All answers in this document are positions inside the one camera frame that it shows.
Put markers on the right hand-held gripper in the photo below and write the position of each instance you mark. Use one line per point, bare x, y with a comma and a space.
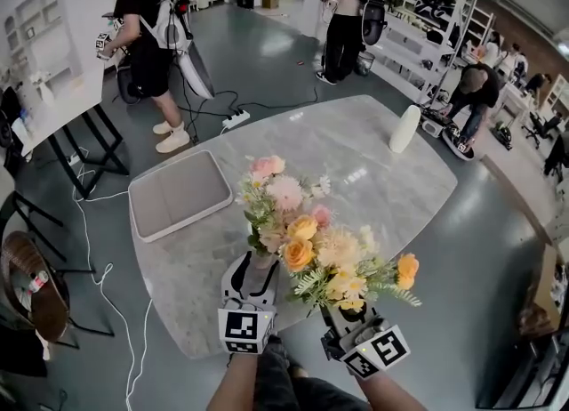
378, 349

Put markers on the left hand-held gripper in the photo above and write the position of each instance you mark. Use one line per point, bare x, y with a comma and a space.
242, 327

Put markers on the small pink vase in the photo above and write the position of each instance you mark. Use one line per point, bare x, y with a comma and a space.
264, 262

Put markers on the yellow orange flower bouquet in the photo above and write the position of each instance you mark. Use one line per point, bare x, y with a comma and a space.
338, 247

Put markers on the pink flower bouquet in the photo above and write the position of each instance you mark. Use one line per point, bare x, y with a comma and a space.
284, 191

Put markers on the person's right forearm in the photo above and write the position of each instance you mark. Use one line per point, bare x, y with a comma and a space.
389, 393

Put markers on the person's left forearm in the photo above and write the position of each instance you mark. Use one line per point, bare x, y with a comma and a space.
231, 384

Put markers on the tall white ribbed vase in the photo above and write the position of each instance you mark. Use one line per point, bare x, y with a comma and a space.
404, 129

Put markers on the person's dark trousers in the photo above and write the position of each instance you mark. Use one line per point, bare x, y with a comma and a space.
293, 387

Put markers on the white rectangular tray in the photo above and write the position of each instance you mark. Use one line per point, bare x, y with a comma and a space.
180, 193

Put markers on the grey marble table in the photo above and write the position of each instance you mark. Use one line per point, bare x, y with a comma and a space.
364, 187

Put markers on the white power strip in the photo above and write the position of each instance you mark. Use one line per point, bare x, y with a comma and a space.
73, 160
235, 119

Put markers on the flat cardboard stack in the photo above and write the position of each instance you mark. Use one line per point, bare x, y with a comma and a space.
549, 280

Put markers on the brown wicker chair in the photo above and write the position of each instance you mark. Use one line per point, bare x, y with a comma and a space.
44, 307

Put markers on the red label plastic bottle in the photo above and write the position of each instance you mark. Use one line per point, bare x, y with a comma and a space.
37, 282

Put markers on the white capsule backpack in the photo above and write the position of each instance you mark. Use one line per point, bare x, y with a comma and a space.
458, 144

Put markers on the black mesh wastebasket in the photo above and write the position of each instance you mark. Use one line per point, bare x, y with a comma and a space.
365, 64

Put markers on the green black helmet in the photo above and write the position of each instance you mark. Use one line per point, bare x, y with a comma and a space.
501, 135

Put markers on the white table black legs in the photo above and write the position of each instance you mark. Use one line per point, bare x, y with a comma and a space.
66, 102

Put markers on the white harness backpack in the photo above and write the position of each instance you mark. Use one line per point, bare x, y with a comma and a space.
178, 26

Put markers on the black office chair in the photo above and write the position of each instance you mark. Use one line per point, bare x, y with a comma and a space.
538, 129

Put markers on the brown cardboard box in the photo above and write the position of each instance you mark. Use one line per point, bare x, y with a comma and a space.
270, 0

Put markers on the black capsule backpack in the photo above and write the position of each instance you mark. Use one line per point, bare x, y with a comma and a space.
371, 4

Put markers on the white metal shelving rack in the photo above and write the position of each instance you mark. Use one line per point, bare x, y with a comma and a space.
427, 31

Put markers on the white wall niche shelf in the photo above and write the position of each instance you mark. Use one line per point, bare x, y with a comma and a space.
40, 31

